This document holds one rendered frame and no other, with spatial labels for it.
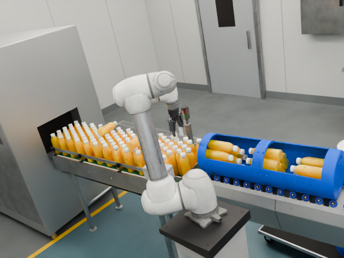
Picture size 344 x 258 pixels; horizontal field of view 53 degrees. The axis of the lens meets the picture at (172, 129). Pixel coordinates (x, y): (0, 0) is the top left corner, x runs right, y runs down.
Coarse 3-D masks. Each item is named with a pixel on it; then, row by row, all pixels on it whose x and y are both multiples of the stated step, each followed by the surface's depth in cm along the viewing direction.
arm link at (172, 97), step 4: (176, 88) 229; (172, 92) 227; (176, 92) 229; (160, 96) 227; (164, 96) 227; (168, 96) 227; (172, 96) 228; (176, 96) 230; (160, 100) 230; (164, 100) 230; (168, 100) 229; (172, 100) 229
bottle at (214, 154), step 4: (208, 152) 238; (212, 152) 236; (216, 152) 235; (220, 152) 233; (224, 152) 233; (208, 156) 237; (212, 156) 235; (216, 156) 234; (220, 156) 232; (224, 156) 231; (228, 156) 230; (220, 160) 233; (224, 160) 231; (228, 160) 231
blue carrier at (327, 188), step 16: (240, 144) 245; (256, 144) 236; (272, 144) 227; (288, 144) 217; (208, 160) 232; (256, 160) 211; (336, 160) 187; (240, 176) 222; (256, 176) 213; (272, 176) 206; (288, 176) 199; (336, 176) 189; (304, 192) 202; (320, 192) 192; (336, 192) 193
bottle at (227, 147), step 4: (212, 140) 241; (216, 140) 240; (208, 144) 241; (212, 144) 239; (216, 144) 237; (220, 144) 235; (224, 144) 234; (228, 144) 233; (232, 144) 233; (212, 148) 240; (216, 148) 238; (220, 148) 235; (224, 148) 233; (228, 148) 232; (232, 148) 231; (228, 152) 235
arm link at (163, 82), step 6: (156, 72) 172; (162, 72) 168; (168, 72) 170; (150, 78) 170; (156, 78) 167; (162, 78) 166; (168, 78) 167; (174, 78) 172; (150, 84) 169; (156, 84) 167; (162, 84) 166; (168, 84) 167; (174, 84) 171; (150, 90) 170; (156, 90) 170; (162, 90) 169; (168, 90) 170; (156, 96) 173
